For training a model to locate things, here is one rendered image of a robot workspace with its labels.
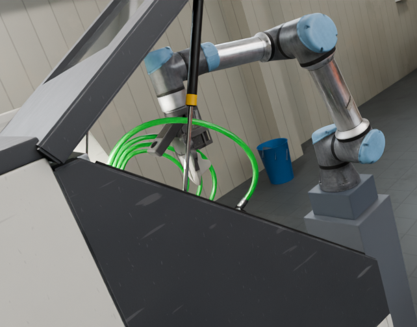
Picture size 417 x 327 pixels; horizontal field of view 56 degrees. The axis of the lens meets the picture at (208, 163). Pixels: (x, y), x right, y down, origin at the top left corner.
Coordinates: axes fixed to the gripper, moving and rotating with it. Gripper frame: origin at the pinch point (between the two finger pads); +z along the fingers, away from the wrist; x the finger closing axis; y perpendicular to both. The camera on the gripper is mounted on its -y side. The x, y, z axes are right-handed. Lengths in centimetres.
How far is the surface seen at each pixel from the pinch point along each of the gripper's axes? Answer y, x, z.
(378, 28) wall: 557, 310, 26
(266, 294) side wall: -11.2, -34.9, 14.7
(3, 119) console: -33, 35, -32
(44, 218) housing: -40, -35, -18
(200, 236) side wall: -20.0, -34.9, -3.2
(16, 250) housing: -45, -35, -16
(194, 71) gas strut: -9.4, -32.9, -28.9
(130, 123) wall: 85, 257, 8
